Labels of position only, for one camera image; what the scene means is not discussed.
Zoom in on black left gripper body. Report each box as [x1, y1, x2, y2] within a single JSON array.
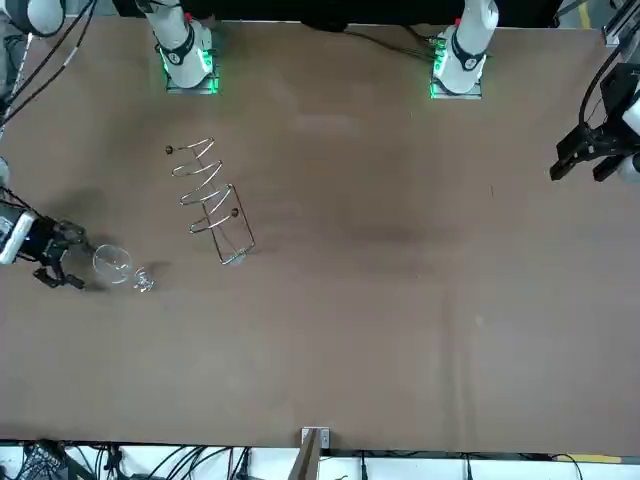
[[581, 62, 640, 156]]

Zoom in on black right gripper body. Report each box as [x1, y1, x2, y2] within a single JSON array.
[[20, 215, 71, 265]]

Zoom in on clear glass goblet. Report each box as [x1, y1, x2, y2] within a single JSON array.
[[91, 243, 157, 294]]

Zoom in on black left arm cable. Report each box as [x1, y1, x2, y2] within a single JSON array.
[[578, 45, 629, 132]]

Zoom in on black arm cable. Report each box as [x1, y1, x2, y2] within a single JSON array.
[[0, 0, 99, 131], [578, 45, 629, 132]]

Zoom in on aluminium frame profile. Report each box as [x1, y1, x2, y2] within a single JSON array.
[[601, 0, 640, 50]]

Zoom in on wire goblet holder rack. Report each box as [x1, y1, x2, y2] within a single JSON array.
[[163, 136, 258, 267]]

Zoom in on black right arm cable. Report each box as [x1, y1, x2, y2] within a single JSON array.
[[0, 0, 99, 131]]

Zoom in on black base power cable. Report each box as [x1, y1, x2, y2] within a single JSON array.
[[343, 23, 442, 61]]

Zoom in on aluminium camera post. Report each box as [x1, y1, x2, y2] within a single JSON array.
[[297, 425, 333, 480]]

